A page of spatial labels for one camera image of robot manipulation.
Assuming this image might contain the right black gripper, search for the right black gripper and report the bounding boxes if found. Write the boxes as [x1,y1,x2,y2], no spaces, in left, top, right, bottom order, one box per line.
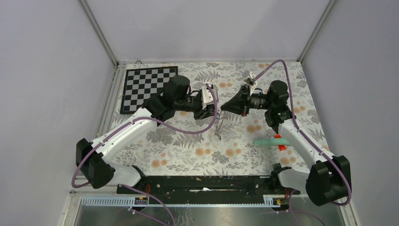
[221,84,273,117]

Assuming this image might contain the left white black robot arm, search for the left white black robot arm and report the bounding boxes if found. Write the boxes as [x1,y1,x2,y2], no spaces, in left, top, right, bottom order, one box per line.
[72,75,218,194]

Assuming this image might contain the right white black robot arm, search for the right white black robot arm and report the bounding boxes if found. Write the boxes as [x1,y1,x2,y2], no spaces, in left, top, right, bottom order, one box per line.
[221,80,351,206]

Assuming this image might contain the floral table mat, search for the floral table mat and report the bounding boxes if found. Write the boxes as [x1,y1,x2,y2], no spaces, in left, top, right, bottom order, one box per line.
[113,62,327,176]

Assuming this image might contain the teal cylindrical tool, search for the teal cylindrical tool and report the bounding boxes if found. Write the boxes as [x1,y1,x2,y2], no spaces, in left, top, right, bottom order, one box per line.
[253,138,290,146]

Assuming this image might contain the orange plastic piece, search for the orange plastic piece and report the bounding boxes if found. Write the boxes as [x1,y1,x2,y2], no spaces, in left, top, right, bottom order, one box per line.
[274,134,287,151]

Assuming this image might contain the black white checkerboard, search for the black white checkerboard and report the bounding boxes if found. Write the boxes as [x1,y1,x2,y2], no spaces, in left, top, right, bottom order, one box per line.
[120,66,178,114]

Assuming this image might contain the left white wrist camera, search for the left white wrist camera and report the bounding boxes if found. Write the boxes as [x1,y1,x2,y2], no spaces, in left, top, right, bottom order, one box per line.
[200,85,219,109]

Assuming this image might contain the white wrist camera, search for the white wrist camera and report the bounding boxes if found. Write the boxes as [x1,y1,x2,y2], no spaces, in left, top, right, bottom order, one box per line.
[200,85,219,109]
[243,70,257,87]

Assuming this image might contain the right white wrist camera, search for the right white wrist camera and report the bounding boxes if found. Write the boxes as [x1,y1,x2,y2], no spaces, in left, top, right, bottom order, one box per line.
[243,70,257,87]

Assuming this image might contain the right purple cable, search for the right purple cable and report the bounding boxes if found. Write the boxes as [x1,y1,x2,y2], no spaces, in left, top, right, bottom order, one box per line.
[251,59,353,226]

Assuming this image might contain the purple cable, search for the purple cable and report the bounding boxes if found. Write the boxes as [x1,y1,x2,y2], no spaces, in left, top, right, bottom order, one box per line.
[71,83,219,226]
[251,59,353,226]

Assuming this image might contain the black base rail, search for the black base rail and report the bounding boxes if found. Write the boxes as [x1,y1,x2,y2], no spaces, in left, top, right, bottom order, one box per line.
[117,176,292,202]

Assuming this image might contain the slotted cable duct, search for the slotted cable duct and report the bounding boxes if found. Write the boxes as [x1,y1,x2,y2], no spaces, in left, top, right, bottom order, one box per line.
[80,194,285,208]

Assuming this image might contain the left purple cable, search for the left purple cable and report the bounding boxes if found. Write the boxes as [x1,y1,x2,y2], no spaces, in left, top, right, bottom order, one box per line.
[71,83,219,226]

